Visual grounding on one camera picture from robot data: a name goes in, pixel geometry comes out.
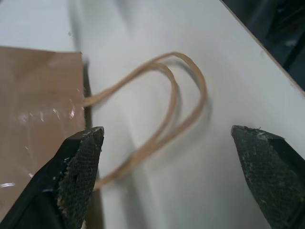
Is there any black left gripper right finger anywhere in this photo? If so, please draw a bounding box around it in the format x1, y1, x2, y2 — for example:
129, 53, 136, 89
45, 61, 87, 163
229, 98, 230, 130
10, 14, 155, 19
231, 125, 305, 229

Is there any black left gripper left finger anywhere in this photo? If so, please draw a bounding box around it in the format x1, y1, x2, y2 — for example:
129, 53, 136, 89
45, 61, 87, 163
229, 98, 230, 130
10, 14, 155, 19
0, 126, 105, 229

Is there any brown paper bag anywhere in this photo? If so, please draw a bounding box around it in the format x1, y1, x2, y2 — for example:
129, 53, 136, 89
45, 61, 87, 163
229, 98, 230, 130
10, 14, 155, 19
0, 45, 207, 229

